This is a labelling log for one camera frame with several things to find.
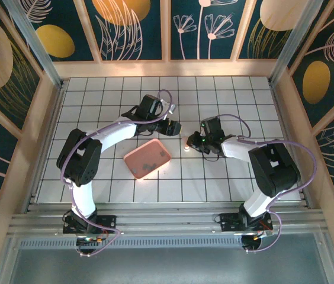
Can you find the pink plastic tray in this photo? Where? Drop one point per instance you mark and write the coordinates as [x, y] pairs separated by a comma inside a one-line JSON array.
[[149, 151]]

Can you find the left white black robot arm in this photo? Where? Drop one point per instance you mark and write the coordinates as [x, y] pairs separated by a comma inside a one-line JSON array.
[[81, 156]]

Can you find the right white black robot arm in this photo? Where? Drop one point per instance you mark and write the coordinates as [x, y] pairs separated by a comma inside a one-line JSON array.
[[273, 168]]

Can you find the grey metal shelf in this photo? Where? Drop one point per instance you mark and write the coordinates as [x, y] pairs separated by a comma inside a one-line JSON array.
[[167, 266]]

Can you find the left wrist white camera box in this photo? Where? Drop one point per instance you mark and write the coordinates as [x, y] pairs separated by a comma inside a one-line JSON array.
[[170, 107]]

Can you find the long aluminium mounting rail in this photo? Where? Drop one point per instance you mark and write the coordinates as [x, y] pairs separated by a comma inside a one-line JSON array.
[[167, 220]]

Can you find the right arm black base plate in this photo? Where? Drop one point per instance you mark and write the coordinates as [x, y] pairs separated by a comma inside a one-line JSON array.
[[229, 222]]

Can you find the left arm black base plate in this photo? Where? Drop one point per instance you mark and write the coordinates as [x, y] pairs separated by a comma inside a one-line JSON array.
[[107, 222]]

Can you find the aluminium corner post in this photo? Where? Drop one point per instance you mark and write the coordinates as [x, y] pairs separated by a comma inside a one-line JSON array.
[[35, 44], [294, 44]]

